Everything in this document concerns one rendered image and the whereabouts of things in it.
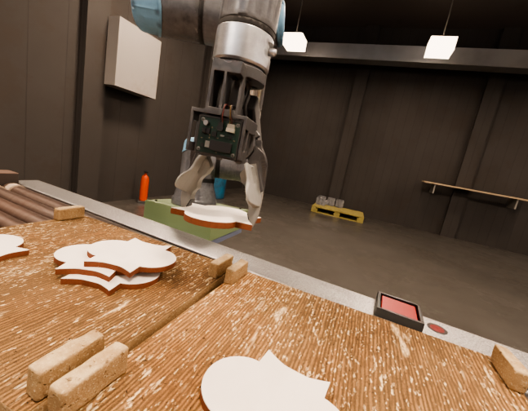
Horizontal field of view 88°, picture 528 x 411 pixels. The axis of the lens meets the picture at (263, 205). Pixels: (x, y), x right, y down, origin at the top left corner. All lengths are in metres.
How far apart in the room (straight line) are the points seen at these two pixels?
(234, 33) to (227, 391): 0.38
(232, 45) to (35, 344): 0.38
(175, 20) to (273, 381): 0.49
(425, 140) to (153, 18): 7.69
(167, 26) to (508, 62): 7.53
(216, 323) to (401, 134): 7.72
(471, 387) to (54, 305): 0.50
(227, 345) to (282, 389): 0.08
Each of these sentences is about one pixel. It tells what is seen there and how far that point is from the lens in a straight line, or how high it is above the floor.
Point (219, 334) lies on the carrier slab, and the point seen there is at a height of 0.94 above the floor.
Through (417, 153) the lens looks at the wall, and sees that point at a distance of 7.95.
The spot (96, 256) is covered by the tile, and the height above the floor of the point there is 0.96.
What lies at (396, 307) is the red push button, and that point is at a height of 0.93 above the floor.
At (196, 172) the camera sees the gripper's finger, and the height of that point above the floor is 1.11.
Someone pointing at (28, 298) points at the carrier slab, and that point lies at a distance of 0.45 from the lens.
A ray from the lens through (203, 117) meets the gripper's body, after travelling 0.36.
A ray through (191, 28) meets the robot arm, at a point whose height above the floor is 1.32.
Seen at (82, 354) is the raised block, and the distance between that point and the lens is 0.32.
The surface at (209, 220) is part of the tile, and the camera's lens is 0.36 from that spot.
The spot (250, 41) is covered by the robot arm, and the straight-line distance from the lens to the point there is 0.38.
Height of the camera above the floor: 1.15
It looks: 10 degrees down
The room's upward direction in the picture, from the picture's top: 11 degrees clockwise
